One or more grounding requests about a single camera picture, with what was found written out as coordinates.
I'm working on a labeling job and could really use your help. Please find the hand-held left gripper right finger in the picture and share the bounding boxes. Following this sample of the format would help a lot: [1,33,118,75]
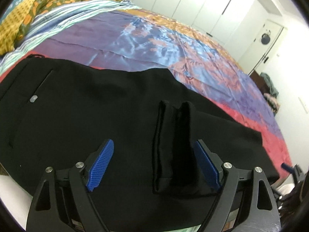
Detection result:
[194,139,282,232]

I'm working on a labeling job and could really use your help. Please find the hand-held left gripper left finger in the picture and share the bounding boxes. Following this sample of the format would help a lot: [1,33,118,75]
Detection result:
[25,139,115,232]

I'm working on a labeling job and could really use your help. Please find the black pants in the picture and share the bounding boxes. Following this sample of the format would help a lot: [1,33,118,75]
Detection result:
[0,55,280,232]

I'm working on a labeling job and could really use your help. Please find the pile of mixed clothes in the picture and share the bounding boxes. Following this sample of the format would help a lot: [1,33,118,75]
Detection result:
[264,92,280,113]

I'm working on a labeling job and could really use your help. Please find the grey-green crumpled garment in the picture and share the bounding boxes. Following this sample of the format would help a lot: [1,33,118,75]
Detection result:
[259,72,279,97]

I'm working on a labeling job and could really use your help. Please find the dark wooden nightstand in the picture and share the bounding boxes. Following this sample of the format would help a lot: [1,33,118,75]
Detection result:
[250,70,268,89]

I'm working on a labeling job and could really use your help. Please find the white door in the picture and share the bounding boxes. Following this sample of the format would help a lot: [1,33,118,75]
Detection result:
[238,19,284,74]

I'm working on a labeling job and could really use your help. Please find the colourful striped satin bedspread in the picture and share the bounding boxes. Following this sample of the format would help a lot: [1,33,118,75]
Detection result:
[0,0,294,186]

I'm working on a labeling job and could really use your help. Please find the dark round door hanging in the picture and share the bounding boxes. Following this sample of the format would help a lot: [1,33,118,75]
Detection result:
[260,30,271,45]

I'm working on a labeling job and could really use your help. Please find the yellow floral blanket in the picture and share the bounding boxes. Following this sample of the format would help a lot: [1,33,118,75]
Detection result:
[0,0,122,56]

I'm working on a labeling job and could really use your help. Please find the white wardrobe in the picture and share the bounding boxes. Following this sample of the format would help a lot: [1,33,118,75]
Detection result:
[112,0,261,45]

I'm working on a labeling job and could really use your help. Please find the white wall plate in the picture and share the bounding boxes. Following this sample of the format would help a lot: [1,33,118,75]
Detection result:
[298,97,309,113]

